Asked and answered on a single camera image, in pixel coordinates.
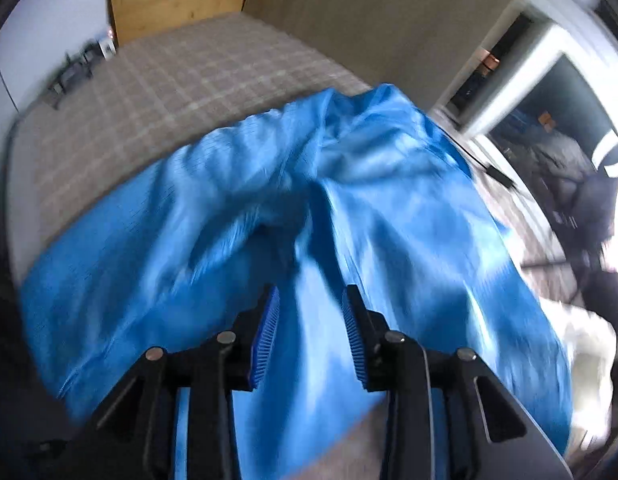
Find black device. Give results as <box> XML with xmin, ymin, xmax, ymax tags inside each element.
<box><xmin>48</xmin><ymin>42</ymin><xmax>98</xmax><ymax>108</ymax></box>

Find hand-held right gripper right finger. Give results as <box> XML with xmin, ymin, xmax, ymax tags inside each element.
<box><xmin>340</xmin><ymin>285</ymin><xmax>576</xmax><ymax>480</ymax></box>

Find white window frame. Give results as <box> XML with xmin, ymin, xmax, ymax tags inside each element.
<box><xmin>434</xmin><ymin>0</ymin><xmax>618</xmax><ymax>161</ymax></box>

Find white cloth pile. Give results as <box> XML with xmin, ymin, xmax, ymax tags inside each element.
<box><xmin>539</xmin><ymin>300</ymin><xmax>618</xmax><ymax>453</ymax></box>

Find blue garment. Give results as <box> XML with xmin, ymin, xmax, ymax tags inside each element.
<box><xmin>19</xmin><ymin>87</ymin><xmax>574</xmax><ymax>480</ymax></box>

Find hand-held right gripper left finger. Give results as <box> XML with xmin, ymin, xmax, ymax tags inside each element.
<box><xmin>68</xmin><ymin>284</ymin><xmax>282</xmax><ymax>480</ymax></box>

